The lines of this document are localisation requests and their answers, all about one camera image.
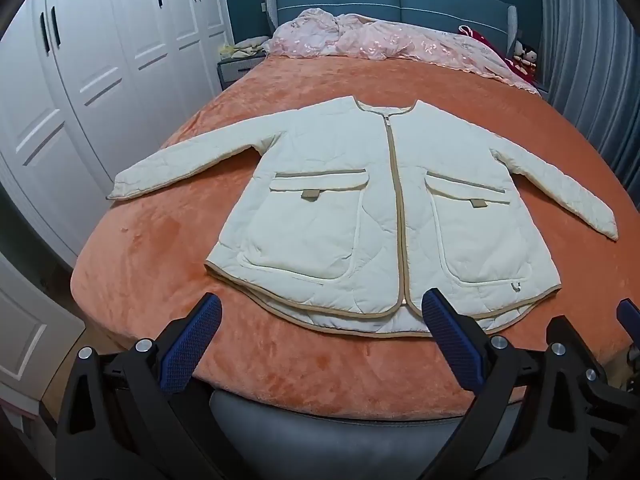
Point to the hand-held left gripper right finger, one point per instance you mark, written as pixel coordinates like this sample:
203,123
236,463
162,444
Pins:
452,340

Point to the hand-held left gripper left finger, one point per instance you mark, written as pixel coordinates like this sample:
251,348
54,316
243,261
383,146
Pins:
192,345

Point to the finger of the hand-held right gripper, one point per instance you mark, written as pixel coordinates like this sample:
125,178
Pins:
600,379
629,317

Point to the cream quilted jacket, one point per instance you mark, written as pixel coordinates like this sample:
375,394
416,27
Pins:
325,210

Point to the orange plush bed blanket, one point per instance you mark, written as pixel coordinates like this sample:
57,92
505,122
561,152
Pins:
150,260

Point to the grey bed footboard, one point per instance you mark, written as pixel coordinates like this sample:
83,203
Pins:
325,440

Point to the white panel door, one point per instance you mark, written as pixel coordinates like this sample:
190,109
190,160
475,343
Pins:
25,330

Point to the grey blue curtain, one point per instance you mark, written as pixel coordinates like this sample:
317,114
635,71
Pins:
590,60

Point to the plush doll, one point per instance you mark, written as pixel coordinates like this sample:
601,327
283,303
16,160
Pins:
531,59
520,50

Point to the grey nightstand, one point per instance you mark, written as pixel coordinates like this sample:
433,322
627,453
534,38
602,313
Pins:
235,71

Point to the white wardrobe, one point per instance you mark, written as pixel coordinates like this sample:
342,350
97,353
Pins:
100,60

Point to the beige cloth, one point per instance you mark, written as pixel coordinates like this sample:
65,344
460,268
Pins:
250,47

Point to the red pillow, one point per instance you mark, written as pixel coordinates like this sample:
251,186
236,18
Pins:
477,37

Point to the pink lace quilt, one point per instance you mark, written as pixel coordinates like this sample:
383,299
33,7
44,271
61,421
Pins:
380,40

